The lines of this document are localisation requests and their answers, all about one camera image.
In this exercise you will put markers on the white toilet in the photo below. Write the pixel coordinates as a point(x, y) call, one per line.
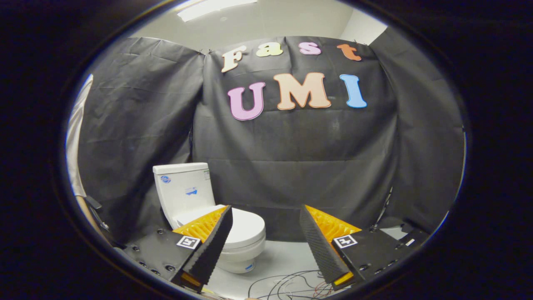
point(185, 187)

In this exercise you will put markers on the black backdrop cloth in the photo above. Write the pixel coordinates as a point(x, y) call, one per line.
point(291, 146)

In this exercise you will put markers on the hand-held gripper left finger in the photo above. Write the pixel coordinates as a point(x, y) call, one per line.
point(212, 250)

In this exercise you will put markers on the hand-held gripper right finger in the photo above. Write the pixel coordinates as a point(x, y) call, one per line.
point(318, 246)

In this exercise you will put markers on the black light stand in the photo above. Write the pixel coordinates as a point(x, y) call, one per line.
point(385, 204)

